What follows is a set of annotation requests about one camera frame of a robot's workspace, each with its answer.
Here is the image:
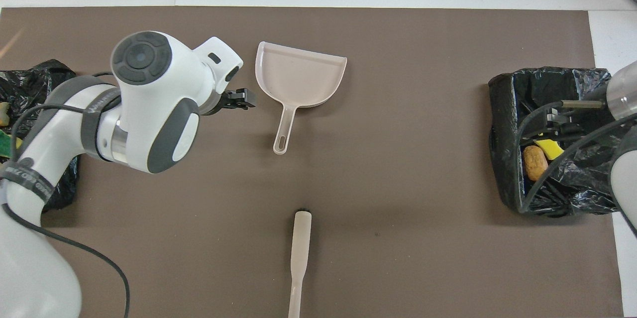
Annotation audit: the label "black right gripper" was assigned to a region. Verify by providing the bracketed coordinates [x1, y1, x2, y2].
[545, 108, 586, 140]

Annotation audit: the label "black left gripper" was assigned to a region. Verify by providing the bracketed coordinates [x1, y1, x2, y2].
[204, 87, 257, 116]

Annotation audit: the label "small yellow sponge wedge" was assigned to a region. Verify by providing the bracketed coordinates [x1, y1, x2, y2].
[534, 139, 565, 161]

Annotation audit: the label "brown toy bread roll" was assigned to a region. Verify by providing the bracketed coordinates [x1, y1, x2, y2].
[523, 145, 549, 182]

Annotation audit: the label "beige plastic dustpan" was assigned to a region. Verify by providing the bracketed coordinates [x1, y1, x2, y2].
[255, 41, 348, 155]

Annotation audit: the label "beige hand brush black bristles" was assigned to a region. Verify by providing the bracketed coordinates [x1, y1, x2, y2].
[287, 208, 313, 318]

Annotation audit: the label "black bag lined bin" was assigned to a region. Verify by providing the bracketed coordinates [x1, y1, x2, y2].
[488, 67, 628, 217]
[0, 59, 83, 212]

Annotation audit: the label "brown table mat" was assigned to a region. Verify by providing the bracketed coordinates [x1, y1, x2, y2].
[0, 7, 625, 318]

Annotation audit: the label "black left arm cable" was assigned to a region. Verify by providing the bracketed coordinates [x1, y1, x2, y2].
[0, 72, 131, 318]

